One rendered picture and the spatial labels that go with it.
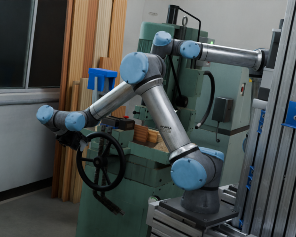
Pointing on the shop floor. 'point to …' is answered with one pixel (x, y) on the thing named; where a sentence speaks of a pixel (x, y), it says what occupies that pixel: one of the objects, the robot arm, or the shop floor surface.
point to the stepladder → (100, 83)
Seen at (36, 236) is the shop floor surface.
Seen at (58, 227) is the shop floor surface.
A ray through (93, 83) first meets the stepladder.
